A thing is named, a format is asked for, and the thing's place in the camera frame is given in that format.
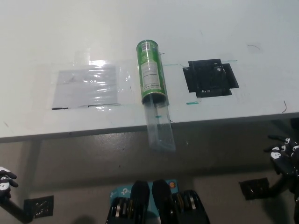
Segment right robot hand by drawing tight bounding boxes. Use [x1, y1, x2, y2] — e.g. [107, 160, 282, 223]
[263, 134, 299, 185]

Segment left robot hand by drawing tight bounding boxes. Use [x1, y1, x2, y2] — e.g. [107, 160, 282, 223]
[0, 166, 19, 203]

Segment clear plastic chips tray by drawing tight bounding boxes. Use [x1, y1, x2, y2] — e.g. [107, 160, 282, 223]
[142, 92, 177, 154]

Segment green cylindrical chips can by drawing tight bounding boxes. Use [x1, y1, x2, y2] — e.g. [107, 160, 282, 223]
[136, 40, 169, 105]

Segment black floor tape patch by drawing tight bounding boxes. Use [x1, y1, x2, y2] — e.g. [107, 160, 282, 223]
[238, 177, 271, 201]
[23, 195, 55, 219]

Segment black tape square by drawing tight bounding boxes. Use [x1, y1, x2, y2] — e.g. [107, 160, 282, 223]
[182, 58, 240, 98]

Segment teal cardboard box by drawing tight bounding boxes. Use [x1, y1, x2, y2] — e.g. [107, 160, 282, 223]
[109, 179, 179, 217]

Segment clear taped plastic sheet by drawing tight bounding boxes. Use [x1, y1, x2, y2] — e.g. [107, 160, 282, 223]
[51, 65, 117, 110]

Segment clear plastic film sheet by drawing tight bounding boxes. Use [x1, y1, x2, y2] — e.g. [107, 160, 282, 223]
[50, 48, 133, 111]

